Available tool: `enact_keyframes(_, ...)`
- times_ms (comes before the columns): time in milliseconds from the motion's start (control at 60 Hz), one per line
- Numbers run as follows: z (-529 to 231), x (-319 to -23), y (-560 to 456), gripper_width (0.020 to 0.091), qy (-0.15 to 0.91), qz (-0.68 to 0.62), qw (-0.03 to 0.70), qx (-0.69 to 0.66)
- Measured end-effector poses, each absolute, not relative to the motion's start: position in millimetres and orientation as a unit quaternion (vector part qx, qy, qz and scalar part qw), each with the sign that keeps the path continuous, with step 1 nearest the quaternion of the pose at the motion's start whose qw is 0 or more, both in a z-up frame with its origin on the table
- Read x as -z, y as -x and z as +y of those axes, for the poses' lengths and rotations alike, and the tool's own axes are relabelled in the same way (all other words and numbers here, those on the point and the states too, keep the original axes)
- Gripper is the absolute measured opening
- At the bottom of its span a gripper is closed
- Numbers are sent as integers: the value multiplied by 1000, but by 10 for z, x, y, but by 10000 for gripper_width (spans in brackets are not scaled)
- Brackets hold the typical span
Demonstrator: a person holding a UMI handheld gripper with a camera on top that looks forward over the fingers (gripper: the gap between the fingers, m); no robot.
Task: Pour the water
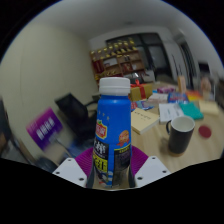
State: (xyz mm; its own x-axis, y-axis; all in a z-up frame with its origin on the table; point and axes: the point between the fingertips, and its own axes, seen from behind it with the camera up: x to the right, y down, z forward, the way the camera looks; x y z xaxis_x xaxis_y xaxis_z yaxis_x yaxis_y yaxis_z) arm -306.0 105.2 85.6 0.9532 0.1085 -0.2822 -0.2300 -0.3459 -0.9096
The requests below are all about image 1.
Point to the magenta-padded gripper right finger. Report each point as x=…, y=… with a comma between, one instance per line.
x=153, y=170

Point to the red and orange book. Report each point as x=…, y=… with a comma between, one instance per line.
x=194, y=95

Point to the wooden shelf unit with trophies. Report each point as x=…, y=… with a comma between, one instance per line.
x=116, y=63

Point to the flat round red coaster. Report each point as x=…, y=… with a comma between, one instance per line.
x=205, y=131

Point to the teal book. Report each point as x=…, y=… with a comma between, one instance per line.
x=190, y=110

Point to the black mug white inside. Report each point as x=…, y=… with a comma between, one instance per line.
x=180, y=140

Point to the black office chair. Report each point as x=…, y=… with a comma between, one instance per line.
x=75, y=115

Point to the pink flat box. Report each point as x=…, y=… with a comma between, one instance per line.
x=166, y=89

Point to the small tan carton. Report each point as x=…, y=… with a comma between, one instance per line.
x=181, y=84

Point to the blue booklet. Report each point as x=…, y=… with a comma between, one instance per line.
x=177, y=97

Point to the dark glass door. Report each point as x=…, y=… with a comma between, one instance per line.
x=156, y=56

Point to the blue drink bottle white cap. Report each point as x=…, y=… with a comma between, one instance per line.
x=113, y=116

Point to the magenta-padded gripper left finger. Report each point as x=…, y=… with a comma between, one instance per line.
x=68, y=170

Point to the purple sign board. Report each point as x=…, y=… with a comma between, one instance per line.
x=45, y=128

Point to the gold gift box red ribbon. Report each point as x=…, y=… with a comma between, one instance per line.
x=140, y=91

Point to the blue colourful brochure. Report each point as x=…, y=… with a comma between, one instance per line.
x=143, y=105

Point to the pink flowers in white pot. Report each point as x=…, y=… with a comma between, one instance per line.
x=206, y=85

